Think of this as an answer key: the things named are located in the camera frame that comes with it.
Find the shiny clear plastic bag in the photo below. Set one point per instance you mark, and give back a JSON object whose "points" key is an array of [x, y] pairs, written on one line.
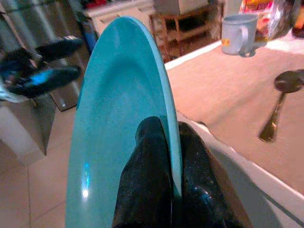
{"points": [[280, 16]]}

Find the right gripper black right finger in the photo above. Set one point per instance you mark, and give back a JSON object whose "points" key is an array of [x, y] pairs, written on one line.
{"points": [[202, 190]]}

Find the tan placemat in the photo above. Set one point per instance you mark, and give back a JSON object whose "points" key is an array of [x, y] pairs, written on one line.
{"points": [[232, 90]]}

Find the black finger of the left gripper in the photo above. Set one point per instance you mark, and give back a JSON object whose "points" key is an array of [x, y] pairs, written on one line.
{"points": [[59, 48], [45, 82]]}

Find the turquoise plate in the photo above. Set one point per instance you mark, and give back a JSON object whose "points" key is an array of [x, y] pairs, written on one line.
{"points": [[114, 99]]}

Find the wooden shelf unit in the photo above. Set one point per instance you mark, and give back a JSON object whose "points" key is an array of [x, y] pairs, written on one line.
{"points": [[187, 31]]}

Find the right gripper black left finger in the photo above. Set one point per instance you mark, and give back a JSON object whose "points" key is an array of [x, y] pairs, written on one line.
{"points": [[145, 180]]}

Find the white cabinet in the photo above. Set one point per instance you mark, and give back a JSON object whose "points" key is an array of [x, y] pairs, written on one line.
{"points": [[118, 16]]}

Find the grey box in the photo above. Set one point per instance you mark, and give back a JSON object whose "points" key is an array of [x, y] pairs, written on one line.
{"points": [[180, 6]]}

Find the stainless steel bin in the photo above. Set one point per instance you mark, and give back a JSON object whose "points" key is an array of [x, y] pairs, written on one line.
{"points": [[50, 26]]}

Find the metal spoon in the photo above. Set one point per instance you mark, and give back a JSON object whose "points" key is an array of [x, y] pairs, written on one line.
{"points": [[282, 90]]}

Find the colourful snack package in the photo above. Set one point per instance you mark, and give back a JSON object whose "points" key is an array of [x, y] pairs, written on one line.
{"points": [[256, 14]]}

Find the grey-blue mug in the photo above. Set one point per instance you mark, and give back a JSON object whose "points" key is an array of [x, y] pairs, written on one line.
{"points": [[237, 33]]}

